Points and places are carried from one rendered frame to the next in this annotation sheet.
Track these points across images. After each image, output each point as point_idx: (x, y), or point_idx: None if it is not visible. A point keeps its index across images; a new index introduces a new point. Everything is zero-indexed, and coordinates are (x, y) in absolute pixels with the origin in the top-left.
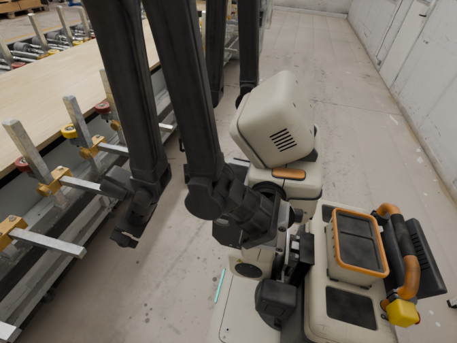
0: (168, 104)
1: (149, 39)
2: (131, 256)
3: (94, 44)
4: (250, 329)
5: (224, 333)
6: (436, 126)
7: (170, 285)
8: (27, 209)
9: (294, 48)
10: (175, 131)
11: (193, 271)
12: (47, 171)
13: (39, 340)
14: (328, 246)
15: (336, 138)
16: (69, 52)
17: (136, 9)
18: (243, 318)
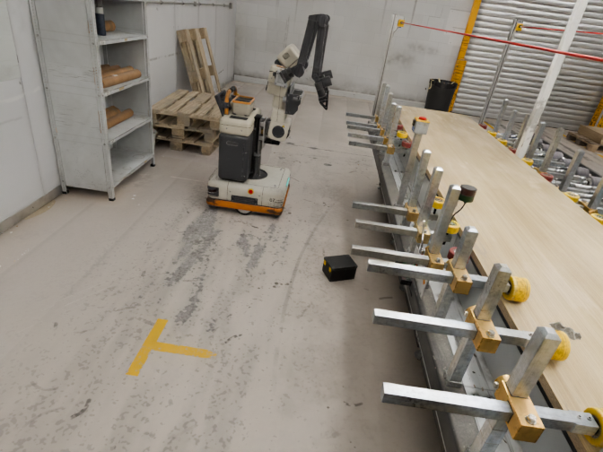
0: (388, 193)
1: (537, 239)
2: (353, 222)
3: (572, 214)
4: (269, 169)
5: (282, 169)
6: None
7: (318, 212)
8: (399, 155)
9: None
10: (419, 351)
11: (306, 216)
12: (382, 121)
13: (371, 200)
14: (250, 111)
15: (47, 375)
16: (557, 195)
17: None
18: (273, 170)
